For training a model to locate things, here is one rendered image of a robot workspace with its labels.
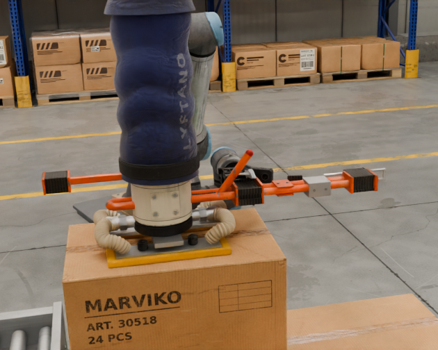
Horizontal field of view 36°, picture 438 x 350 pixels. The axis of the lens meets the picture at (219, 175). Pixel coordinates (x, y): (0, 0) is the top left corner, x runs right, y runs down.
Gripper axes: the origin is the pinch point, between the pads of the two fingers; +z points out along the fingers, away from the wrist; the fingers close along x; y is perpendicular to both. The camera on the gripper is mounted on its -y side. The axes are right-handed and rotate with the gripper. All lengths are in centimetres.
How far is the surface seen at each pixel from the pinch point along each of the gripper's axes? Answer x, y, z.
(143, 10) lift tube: 54, 30, 11
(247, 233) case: -12.8, 2.9, 1.4
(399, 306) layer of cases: -53, -54, -12
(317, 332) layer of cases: -53, -21, -4
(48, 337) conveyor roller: -52, 66, -23
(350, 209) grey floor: -107, -129, -239
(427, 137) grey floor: -107, -276, -401
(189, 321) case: -28.9, 24.2, 19.8
